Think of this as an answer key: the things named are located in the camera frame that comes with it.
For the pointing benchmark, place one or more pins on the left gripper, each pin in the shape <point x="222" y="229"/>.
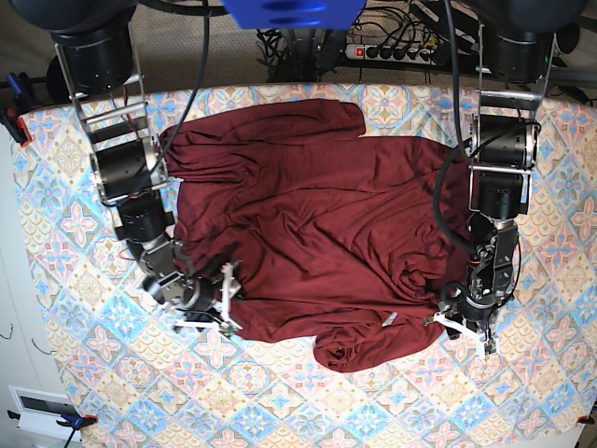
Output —
<point x="458" y="303"/>

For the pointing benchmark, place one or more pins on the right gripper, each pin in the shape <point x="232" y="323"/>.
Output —
<point x="197" y="299"/>

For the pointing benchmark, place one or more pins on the dark red t-shirt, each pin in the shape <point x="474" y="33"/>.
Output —
<point x="333" y="229"/>

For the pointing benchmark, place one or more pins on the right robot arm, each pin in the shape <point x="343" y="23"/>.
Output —
<point x="93" y="42"/>

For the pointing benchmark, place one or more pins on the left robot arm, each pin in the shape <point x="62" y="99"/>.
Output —
<point x="501" y="155"/>

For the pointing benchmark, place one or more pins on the blue orange clamp lower left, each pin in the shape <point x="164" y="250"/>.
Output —
<point x="77" y="421"/>

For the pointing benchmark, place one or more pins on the blue orange clamp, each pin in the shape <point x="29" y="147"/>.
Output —
<point x="77" y="421"/>
<point x="11" y="115"/>

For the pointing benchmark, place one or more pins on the orange clamp lower right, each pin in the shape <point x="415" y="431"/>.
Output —
<point x="587" y="420"/>

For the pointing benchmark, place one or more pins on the white power strip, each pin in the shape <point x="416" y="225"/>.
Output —
<point x="390" y="54"/>

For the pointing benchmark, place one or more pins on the blue orange clamp upper left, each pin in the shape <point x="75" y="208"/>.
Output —
<point x="11" y="115"/>

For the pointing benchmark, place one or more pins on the white wall outlet box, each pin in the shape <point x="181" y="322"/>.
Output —
<point x="39" y="412"/>

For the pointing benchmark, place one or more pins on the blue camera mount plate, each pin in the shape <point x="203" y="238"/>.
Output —
<point x="294" y="14"/>

